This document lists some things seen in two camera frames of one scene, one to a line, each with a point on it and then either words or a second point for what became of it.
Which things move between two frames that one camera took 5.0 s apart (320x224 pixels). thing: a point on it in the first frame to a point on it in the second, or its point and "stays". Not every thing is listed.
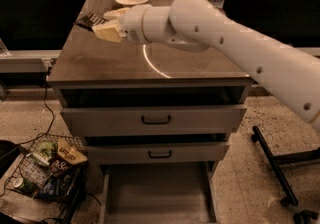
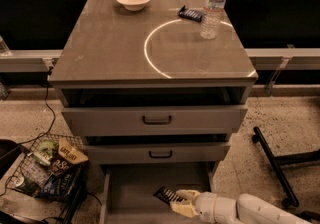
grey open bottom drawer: (158, 193) stays
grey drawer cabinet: (157, 121) stays
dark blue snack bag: (61, 185) stays
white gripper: (132, 24) to (204, 205)
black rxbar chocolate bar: (90, 21) to (167, 196)
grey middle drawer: (153, 154) stays
